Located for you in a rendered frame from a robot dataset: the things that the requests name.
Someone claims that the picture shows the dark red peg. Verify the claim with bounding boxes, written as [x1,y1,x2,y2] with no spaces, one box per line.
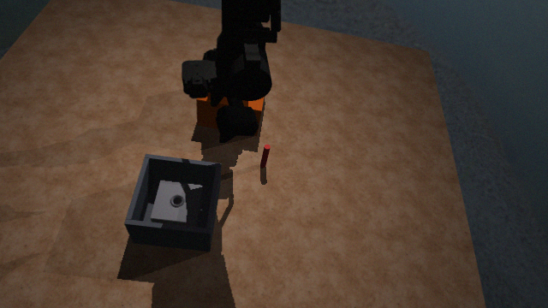
[260,145,271,168]

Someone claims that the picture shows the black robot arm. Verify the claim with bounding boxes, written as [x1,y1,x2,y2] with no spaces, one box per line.
[182,0,281,101]

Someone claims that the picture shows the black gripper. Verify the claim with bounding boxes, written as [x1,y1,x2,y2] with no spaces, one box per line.
[203,50,259,143]

